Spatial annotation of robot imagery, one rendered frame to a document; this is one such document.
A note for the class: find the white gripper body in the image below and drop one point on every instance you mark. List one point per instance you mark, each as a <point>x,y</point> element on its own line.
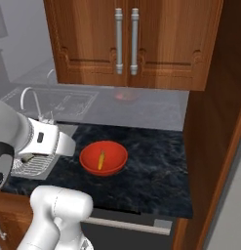
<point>66,145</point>

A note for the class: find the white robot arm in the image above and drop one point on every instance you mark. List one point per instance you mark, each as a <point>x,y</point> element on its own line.
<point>14,133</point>

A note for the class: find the orange carrot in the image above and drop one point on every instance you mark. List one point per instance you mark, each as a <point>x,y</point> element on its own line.
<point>101,161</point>

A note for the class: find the red bowl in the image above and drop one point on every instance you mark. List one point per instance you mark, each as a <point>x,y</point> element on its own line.
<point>112,156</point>

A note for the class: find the silver curved tap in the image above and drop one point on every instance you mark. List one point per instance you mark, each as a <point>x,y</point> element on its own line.
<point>36,101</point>

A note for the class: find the wooden base cupboard door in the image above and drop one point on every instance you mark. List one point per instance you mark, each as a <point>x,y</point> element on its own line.
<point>14,211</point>

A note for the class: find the dark dishwasher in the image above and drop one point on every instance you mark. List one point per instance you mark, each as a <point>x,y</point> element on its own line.
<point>125,239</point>

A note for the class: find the tall wooden cabinet panel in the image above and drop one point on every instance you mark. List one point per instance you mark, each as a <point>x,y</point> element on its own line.
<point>213,114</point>

